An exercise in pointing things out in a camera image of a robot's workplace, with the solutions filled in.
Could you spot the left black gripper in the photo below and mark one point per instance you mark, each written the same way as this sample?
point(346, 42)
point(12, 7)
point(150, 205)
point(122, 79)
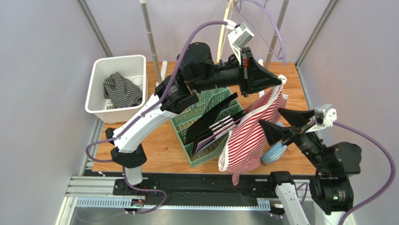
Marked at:
point(252, 77)

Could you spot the left rack pole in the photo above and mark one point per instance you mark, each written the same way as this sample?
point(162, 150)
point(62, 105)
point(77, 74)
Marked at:
point(151, 41)

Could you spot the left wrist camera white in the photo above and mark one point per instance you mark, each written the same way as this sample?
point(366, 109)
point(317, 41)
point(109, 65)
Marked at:
point(238, 38)

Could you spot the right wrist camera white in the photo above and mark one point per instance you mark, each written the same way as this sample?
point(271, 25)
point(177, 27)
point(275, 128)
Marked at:
point(325, 116)

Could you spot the left white rack foot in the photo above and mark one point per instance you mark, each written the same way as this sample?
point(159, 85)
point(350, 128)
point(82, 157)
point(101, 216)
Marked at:
point(162, 70)

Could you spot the white plastic basket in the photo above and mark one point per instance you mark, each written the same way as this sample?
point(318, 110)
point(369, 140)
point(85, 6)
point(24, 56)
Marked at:
point(131, 67)

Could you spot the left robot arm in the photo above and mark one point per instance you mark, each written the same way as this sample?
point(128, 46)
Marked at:
point(195, 72)

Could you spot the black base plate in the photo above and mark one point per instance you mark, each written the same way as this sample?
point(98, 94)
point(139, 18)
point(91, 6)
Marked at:
point(184, 189)

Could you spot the green plastic file organizer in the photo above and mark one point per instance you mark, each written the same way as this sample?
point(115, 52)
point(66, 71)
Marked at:
point(207, 99)

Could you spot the black folder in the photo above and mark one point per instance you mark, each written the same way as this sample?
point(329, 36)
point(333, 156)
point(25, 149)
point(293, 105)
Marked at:
point(227, 106)

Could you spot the red white striped tank top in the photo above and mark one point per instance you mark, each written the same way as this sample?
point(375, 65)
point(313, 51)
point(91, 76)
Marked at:
point(245, 144)

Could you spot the aluminium frame rail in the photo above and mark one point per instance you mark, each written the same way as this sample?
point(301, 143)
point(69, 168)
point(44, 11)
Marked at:
point(95, 191)

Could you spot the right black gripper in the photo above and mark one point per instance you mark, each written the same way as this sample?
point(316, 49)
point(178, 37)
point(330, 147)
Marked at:
point(297, 131)

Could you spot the purple plastic hanger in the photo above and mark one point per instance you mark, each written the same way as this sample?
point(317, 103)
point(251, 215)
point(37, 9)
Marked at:
point(238, 7)

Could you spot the pink booklets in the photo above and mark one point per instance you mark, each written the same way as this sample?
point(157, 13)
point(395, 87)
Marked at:
point(215, 131)

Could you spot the black white striped tank top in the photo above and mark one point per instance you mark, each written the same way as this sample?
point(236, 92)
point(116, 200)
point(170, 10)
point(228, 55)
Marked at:
point(122, 92)

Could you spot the blue headphones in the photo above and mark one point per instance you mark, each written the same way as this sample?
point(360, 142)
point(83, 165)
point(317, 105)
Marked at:
point(275, 151)

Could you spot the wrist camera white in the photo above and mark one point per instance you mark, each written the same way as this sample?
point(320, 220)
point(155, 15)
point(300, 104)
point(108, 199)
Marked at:
point(325, 116)
point(238, 38)

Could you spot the cream wooden hanger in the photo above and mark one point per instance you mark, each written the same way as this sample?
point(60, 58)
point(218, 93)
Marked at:
point(227, 15)

